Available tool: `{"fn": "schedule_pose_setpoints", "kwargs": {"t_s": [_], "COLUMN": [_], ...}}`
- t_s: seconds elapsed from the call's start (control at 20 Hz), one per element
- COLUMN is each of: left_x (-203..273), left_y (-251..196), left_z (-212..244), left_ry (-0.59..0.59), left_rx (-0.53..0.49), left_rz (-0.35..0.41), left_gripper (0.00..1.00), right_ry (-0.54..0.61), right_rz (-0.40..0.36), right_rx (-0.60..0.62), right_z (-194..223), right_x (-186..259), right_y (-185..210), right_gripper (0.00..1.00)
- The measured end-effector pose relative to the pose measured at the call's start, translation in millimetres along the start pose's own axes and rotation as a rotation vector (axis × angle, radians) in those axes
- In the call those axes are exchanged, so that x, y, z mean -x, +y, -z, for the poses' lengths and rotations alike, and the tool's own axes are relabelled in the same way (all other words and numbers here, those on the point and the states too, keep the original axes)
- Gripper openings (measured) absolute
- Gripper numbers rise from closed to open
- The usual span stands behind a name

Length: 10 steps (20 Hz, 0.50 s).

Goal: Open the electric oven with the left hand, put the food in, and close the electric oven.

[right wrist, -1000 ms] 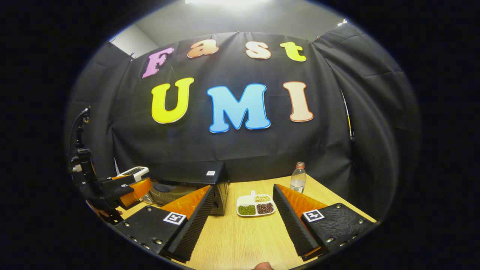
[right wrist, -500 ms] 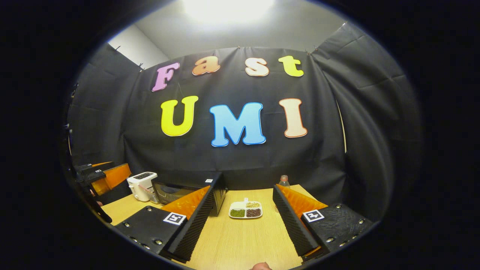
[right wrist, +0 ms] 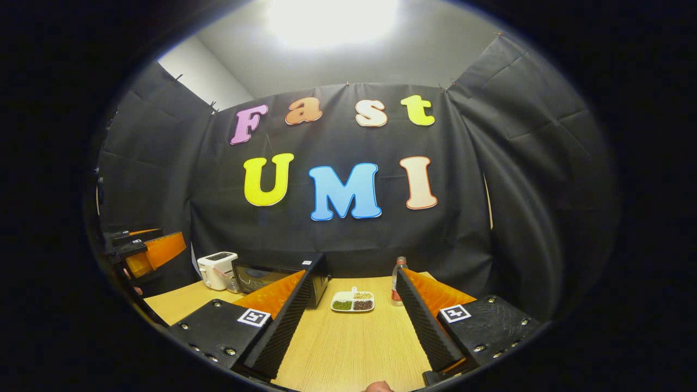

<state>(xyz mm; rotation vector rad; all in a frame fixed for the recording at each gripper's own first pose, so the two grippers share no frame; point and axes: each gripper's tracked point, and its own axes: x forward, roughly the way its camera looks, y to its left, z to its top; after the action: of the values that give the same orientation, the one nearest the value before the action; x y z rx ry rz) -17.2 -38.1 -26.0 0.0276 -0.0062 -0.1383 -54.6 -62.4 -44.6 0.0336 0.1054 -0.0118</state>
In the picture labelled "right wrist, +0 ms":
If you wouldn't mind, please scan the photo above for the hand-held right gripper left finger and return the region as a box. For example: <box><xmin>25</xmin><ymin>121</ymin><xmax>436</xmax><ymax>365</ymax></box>
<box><xmin>165</xmin><ymin>269</ymin><xmax>315</xmax><ymax>381</ymax></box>

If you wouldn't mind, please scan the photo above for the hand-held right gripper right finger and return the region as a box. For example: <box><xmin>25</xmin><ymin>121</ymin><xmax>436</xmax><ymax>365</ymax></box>
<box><xmin>395</xmin><ymin>267</ymin><xmax>543</xmax><ymax>383</ymax></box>

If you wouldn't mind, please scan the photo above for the black electric oven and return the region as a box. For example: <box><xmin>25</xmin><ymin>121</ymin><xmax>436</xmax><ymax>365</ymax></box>
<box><xmin>233</xmin><ymin>251</ymin><xmax>331</xmax><ymax>309</ymax></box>

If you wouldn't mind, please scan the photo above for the white toaster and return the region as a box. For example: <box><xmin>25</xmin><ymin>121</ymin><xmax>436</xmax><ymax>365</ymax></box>
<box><xmin>197</xmin><ymin>251</ymin><xmax>241</xmax><ymax>291</ymax></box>

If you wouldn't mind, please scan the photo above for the clear bottle with red label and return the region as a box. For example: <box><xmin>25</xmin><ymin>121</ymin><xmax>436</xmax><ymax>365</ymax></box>
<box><xmin>390</xmin><ymin>256</ymin><xmax>408</xmax><ymax>307</ymax></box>

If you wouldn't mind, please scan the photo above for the white divided dish of beans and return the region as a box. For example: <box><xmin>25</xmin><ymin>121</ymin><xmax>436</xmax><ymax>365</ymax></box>
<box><xmin>331</xmin><ymin>286</ymin><xmax>376</xmax><ymax>313</ymax></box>

